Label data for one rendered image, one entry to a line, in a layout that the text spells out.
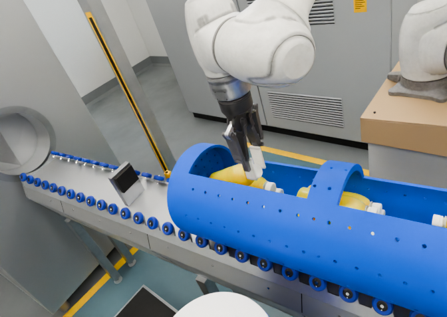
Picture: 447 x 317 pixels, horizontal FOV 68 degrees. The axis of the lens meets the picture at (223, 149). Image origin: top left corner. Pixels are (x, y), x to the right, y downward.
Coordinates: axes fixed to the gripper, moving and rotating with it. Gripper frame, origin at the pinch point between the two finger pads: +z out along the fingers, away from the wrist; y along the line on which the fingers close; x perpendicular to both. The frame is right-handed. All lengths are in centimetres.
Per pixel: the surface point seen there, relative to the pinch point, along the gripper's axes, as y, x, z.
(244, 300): 25.1, 5.6, 19.8
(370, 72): -157, -10, 55
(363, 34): -157, -13, 30
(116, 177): 4, -63, 16
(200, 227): 14.4, -12.5, 13.2
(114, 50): -31, -77, -20
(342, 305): 11.9, 23.2, 31.4
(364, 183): -13.3, 22.9, 13.8
